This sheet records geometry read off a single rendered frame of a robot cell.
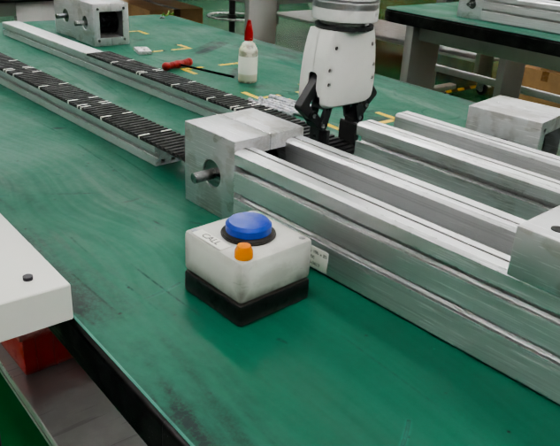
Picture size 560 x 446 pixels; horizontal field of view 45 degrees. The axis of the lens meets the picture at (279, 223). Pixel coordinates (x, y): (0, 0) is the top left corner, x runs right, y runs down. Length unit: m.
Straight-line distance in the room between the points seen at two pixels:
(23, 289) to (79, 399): 0.84
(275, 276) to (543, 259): 0.21
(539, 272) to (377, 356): 0.14
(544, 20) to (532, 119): 1.49
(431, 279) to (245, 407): 0.19
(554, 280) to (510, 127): 0.44
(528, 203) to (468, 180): 0.07
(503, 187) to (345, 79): 0.26
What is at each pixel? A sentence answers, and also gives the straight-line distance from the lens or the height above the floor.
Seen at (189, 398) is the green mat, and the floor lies 0.78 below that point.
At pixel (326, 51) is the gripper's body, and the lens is 0.87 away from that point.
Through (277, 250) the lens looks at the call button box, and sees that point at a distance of 0.57.
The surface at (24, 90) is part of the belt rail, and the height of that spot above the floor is 0.79.
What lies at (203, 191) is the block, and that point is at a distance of 0.78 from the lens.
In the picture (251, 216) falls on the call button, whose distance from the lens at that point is 0.59.
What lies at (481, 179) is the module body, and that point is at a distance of 0.76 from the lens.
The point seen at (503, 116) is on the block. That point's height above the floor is 0.87.
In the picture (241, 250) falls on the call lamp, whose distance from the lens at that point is 0.54.
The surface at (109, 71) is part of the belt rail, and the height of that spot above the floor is 0.79.
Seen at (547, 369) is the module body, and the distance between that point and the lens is 0.54.
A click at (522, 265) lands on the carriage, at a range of 0.51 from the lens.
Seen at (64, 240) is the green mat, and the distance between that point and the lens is 0.73.
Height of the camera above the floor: 1.10
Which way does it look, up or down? 25 degrees down
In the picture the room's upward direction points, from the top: 3 degrees clockwise
